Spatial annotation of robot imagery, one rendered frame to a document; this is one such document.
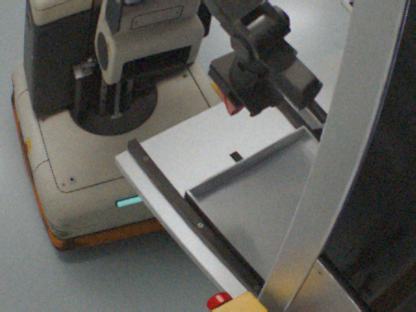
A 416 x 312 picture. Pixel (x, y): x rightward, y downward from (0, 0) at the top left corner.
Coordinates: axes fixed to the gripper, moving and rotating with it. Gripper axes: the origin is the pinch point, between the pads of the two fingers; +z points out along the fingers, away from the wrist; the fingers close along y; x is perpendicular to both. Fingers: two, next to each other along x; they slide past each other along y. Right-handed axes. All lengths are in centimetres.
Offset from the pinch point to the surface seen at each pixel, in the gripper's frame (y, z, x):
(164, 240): -18, 113, 21
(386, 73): 23, -52, -12
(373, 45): 20, -53, -13
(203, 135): -6.7, 21.7, 4.7
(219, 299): 23.4, 2.7, -19.2
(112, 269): -17, 113, 1
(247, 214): 10.0, 18.6, 0.7
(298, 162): 6.9, 19.4, 15.2
